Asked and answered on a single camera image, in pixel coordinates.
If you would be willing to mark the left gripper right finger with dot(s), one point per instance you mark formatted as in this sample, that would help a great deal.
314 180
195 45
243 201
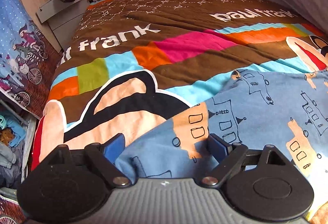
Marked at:
230 158

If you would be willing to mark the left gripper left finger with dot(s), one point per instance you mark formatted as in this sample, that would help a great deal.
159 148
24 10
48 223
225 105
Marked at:
101 160

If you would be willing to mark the blue car print pants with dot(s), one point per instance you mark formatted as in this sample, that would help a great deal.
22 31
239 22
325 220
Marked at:
254 109

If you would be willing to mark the teal toy on floor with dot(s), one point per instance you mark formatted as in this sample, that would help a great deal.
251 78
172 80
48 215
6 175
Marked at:
12 132

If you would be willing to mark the paul frank colourful bedspread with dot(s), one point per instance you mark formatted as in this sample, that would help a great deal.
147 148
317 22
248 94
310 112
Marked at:
134 64

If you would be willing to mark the blue dotted wardrobe curtain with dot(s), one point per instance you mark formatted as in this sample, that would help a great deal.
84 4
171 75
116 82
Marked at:
28 60

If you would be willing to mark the grey bedside cabinet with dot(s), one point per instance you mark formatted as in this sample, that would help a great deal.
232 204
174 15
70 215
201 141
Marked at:
62 18

